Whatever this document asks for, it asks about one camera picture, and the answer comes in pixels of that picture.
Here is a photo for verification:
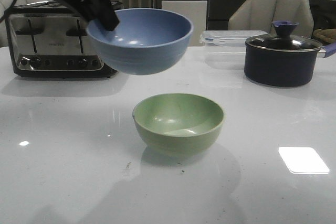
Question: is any dark blue saucepan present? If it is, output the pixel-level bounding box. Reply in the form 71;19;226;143
244;43;335;87

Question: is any glass pot lid blue knob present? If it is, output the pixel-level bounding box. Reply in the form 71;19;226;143
245;20;322;52

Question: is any brown cloth item right edge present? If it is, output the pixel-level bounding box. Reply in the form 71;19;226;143
313;28;336;45

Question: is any blue bowl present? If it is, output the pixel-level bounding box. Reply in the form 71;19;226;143
86;8;194;75

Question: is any beige chair right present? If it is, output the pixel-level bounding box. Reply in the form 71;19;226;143
228;0;314;38

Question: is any dark kitchen counter cabinet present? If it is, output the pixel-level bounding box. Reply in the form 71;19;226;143
206;0;336;31

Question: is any clear plastic food container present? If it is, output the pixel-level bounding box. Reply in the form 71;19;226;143
199;30;266;71

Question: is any green bowl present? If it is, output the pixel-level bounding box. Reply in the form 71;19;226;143
132;93;226;157

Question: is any black and steel four-slot toaster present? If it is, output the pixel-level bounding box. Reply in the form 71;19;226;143
5;1;116;78

